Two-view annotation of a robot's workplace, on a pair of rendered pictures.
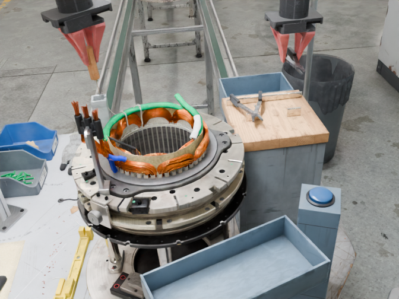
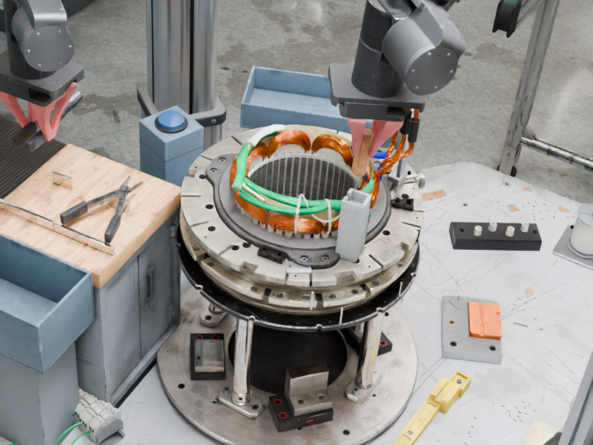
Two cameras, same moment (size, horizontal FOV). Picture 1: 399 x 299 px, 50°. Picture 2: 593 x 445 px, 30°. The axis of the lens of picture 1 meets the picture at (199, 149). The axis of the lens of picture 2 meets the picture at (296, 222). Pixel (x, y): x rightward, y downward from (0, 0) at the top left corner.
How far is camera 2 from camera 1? 1.82 m
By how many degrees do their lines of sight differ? 100
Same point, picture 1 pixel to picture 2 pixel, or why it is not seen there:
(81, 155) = (399, 241)
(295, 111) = (61, 177)
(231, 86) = (18, 329)
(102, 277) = (392, 376)
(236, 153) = (225, 147)
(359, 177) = not seen: outside the picture
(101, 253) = (375, 411)
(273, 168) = not seen: hidden behind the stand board
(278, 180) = not seen: hidden behind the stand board
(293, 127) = (92, 171)
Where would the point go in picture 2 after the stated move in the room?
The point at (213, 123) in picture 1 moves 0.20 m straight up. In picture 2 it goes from (198, 197) to (199, 66)
